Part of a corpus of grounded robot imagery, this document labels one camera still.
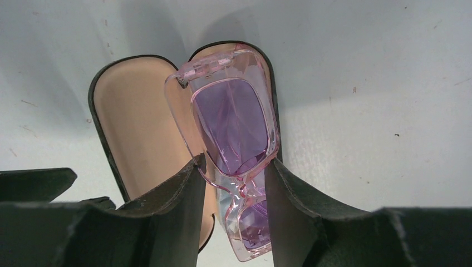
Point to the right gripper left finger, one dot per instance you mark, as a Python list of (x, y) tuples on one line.
[(160, 228)]

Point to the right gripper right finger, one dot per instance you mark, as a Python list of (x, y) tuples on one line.
[(310, 228)]

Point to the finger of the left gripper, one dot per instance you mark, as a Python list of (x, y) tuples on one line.
[(36, 184)]

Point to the black glasses case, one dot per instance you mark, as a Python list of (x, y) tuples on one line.
[(137, 130)]

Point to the pink sunglasses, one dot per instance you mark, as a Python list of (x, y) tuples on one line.
[(223, 102)]

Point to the light blue cleaning cloth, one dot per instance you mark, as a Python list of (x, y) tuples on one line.
[(224, 199)]

